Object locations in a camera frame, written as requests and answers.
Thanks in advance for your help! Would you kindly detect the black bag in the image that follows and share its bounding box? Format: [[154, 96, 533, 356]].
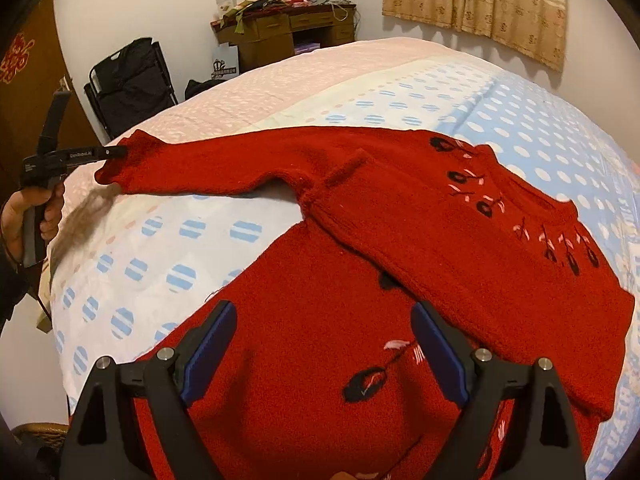
[[184, 77, 217, 102]]

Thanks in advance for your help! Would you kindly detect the wicker basket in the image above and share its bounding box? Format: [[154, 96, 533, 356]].
[[9, 422, 72, 480]]

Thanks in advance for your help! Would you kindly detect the polka dot bed blanket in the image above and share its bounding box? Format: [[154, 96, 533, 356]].
[[37, 37, 640, 480]]

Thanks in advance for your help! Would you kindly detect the white printed paper bag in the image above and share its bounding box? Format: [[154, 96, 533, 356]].
[[210, 44, 242, 82]]

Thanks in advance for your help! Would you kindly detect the colourful patterned cloth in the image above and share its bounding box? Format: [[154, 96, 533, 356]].
[[220, 0, 288, 36]]

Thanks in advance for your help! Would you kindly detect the red knot decoration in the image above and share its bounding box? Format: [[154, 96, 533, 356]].
[[0, 32, 37, 86]]

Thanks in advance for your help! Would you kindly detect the brown wooden desk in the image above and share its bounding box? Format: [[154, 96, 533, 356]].
[[210, 4, 358, 74]]

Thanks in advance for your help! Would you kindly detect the brown wooden door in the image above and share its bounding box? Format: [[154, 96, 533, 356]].
[[0, 0, 103, 206]]

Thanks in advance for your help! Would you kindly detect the beige patterned curtain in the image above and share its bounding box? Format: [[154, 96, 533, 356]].
[[382, 0, 568, 72]]

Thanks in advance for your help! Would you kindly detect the black folding chair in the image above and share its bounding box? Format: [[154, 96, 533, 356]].
[[83, 37, 179, 142]]

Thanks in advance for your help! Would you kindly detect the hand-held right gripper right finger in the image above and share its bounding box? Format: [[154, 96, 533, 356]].
[[410, 301, 588, 480]]

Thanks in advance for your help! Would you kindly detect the person's left hand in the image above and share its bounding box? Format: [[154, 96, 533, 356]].
[[0, 181, 66, 262]]

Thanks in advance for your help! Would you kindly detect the black cable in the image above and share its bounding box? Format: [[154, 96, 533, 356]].
[[0, 220, 53, 322]]

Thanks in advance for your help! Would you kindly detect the red fleece towel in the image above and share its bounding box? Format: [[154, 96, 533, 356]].
[[94, 129, 636, 480]]

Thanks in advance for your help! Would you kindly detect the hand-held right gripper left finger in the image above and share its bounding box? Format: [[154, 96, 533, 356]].
[[59, 301, 238, 480]]

